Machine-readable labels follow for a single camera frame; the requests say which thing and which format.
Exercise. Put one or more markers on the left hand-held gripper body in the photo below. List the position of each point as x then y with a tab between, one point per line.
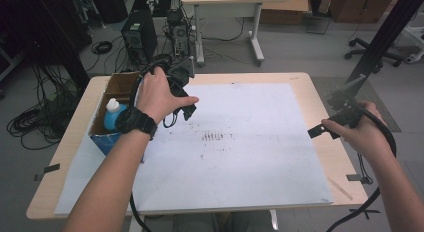
180	75

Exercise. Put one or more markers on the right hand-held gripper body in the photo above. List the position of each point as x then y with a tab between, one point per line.
348	117

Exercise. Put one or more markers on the blue plastic bottle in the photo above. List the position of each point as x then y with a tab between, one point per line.
111	120

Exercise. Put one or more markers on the blue cardboard box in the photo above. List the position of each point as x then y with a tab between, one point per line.
106	143

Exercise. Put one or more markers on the person's right hand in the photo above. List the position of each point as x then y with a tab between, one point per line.
365	138

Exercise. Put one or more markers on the person's left hand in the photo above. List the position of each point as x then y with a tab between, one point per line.
155	95

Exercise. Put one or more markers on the open grey computer case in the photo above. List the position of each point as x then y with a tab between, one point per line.
179	35

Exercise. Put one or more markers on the light wooden table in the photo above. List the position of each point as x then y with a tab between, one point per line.
333	168

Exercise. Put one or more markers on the black wristwatch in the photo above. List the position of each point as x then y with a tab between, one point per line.
136	120

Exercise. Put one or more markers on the black computer tower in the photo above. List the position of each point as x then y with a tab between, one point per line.
138	35

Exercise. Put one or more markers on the black tape piece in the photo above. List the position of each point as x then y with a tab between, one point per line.
51	168
355	177

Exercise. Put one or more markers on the beige tape strip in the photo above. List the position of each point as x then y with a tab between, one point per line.
340	188

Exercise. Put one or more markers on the white paper sheet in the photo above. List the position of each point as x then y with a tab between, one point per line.
260	165

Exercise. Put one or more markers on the office chair base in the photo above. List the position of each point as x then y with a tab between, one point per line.
370	52

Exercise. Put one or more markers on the white desk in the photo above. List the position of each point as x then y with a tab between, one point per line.
230	7

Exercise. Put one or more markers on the black metal stand beam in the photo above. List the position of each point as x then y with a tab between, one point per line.
386	35

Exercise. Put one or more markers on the white table leg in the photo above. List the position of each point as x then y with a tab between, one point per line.
274	220

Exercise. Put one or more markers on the large brown cardboard box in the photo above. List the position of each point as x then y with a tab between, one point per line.
361	7

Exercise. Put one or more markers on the flat brown cardboard box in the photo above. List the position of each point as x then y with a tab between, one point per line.
285	10

